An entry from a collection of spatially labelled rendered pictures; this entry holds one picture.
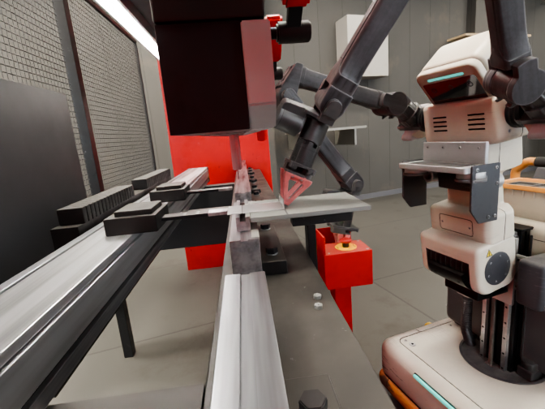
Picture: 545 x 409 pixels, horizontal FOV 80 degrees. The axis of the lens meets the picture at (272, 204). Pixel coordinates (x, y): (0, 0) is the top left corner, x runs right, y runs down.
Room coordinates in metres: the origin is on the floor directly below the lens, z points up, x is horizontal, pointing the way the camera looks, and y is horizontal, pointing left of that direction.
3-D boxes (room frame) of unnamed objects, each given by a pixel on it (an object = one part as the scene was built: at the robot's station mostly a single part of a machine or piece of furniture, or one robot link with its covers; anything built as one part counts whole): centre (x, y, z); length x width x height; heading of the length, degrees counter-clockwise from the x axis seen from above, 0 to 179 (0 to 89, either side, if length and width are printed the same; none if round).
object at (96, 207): (0.94, 0.49, 1.02); 0.37 x 0.06 x 0.04; 4
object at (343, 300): (1.08, -0.22, 0.39); 0.06 x 0.06 x 0.54; 6
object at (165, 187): (1.10, 0.26, 1.01); 0.26 x 0.12 x 0.05; 94
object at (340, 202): (0.77, -0.08, 1.00); 0.26 x 0.18 x 0.01; 94
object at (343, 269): (1.08, -0.22, 0.75); 0.20 x 0.16 x 0.18; 6
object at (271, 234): (0.80, 0.02, 0.89); 0.30 x 0.05 x 0.03; 4
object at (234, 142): (0.76, 0.07, 1.13); 0.10 x 0.02 x 0.10; 4
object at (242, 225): (0.78, 0.07, 0.99); 0.20 x 0.03 x 0.03; 4
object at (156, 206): (0.74, 0.24, 1.01); 0.26 x 0.12 x 0.05; 94
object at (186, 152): (3.02, 0.42, 1.15); 0.85 x 0.25 x 2.30; 94
